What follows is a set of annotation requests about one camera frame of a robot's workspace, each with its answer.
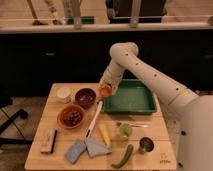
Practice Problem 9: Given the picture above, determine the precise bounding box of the small metal cup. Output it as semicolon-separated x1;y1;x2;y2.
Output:
139;137;154;153

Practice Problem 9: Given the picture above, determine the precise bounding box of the blue sponge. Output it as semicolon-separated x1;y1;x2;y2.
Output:
65;139;86;164

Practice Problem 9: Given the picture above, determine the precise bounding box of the white handled knife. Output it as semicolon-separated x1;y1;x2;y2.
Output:
86;101;103;138

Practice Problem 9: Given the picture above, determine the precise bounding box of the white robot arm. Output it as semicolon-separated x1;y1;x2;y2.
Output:
99;42;213;171

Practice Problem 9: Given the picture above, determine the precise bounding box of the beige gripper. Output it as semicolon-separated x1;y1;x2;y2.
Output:
99;80;117;96

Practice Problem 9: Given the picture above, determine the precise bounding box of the green lettuce piece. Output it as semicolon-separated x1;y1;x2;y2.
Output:
118;123;133;140

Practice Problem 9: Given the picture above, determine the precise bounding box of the red orange apple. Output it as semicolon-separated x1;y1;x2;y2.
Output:
100;87;112;98

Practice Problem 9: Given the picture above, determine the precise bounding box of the wooden black brush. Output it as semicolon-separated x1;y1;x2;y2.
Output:
40;129;57;154

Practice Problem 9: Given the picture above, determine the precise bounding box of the green chili pepper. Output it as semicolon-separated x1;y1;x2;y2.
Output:
111;144;134;169

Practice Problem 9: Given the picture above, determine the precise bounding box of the small white cup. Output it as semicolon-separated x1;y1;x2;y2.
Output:
56;87;71;104

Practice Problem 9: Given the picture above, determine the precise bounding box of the black chair base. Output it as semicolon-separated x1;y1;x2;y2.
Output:
0;96;34;148

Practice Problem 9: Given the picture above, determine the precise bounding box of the purple bowl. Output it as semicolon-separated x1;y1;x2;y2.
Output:
75;88;96;109

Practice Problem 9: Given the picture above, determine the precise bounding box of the grey blue cloth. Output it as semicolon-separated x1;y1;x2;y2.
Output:
85;139;112;158

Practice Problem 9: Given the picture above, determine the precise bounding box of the green plastic tray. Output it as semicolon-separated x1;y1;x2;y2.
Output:
103;79;157;115

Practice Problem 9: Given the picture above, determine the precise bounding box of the orange bowl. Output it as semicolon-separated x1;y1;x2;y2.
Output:
57;104;85;129

